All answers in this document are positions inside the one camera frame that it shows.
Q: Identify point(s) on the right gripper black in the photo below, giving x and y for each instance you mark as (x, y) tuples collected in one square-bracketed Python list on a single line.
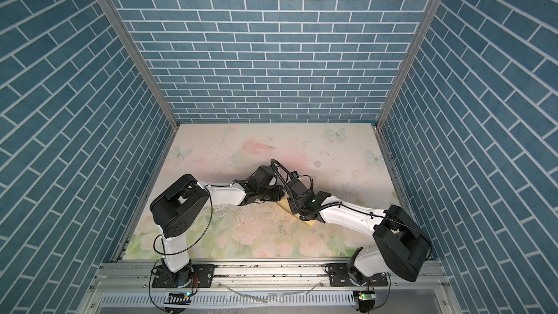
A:
[(294, 209)]

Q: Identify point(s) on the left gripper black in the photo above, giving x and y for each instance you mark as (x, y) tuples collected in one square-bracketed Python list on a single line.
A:
[(277, 187)]

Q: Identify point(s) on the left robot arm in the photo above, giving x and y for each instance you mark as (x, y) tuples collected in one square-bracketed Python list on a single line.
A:
[(176, 209)]

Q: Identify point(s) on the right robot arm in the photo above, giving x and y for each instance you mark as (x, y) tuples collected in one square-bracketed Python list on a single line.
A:
[(400, 246)]

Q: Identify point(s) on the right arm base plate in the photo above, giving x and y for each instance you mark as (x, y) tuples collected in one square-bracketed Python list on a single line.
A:
[(344, 275)]

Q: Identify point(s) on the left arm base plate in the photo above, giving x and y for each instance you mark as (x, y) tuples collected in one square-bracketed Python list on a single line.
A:
[(192, 276)]

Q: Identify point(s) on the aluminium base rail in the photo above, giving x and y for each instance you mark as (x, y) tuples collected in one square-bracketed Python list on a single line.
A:
[(280, 274)]

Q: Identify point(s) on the right corner aluminium post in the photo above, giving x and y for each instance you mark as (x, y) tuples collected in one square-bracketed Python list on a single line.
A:
[(410, 56)]

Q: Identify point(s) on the corner aluminium post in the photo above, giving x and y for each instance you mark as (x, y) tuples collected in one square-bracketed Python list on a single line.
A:
[(122, 32), (410, 56)]

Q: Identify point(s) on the left corner aluminium post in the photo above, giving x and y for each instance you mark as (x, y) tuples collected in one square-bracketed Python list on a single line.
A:
[(122, 32)]

